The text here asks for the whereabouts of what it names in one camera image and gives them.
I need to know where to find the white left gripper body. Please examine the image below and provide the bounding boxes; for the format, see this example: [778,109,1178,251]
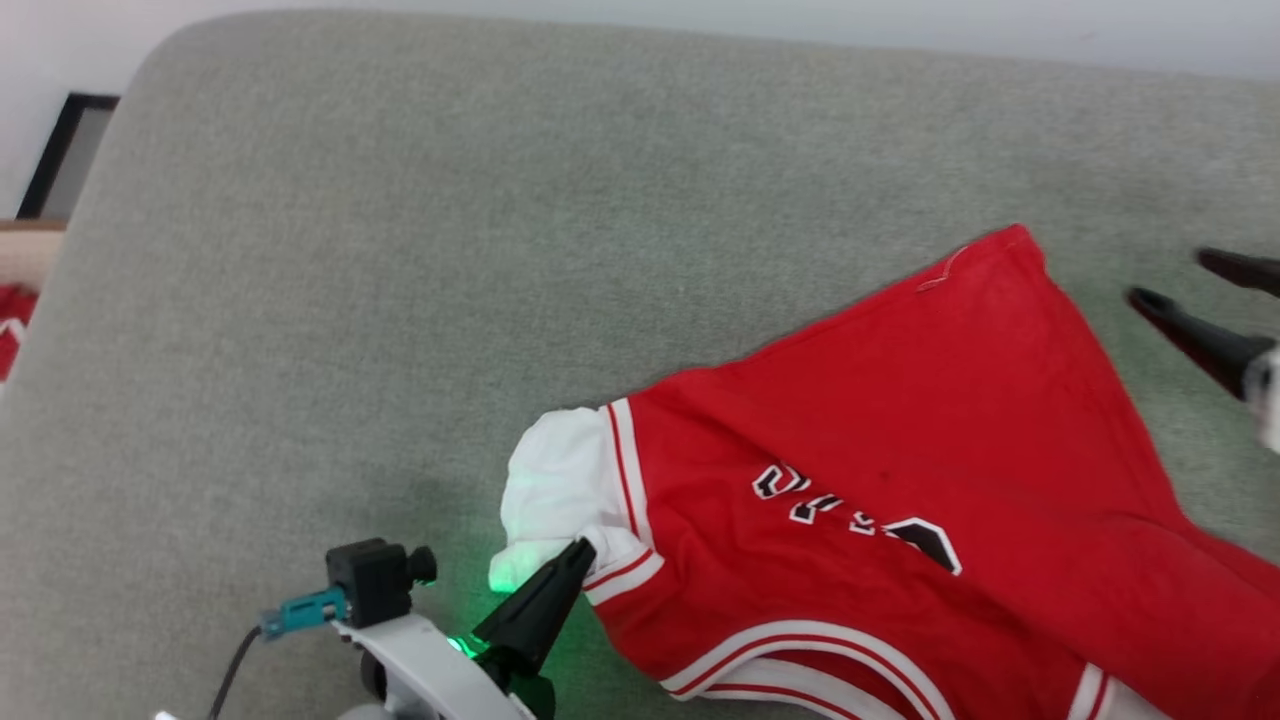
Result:
[335,612,556,720]

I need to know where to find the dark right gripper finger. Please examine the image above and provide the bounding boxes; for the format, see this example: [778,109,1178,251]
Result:
[1128,287,1276,401]
[1197,248,1280,298]

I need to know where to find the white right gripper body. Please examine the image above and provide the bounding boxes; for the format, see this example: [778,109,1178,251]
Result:
[1245,345,1280,453]

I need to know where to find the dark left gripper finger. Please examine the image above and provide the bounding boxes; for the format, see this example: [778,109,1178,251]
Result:
[473,537,598,673]

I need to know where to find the red white basketball jersey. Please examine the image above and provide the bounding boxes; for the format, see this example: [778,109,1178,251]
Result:
[488,224,1280,720]

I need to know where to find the red garment in basket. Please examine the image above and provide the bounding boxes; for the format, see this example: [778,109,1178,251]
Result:
[0,283,40,386]

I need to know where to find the beige laundry basket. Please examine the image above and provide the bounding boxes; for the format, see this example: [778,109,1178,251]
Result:
[0,220,67,293]

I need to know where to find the teal cable connector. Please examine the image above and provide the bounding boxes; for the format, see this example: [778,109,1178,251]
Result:
[260,588,349,641]

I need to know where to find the thin black cable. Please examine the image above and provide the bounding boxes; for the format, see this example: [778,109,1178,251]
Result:
[207,625,267,720]

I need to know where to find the black picture frame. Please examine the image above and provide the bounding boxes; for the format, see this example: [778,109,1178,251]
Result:
[17,93,120,220]

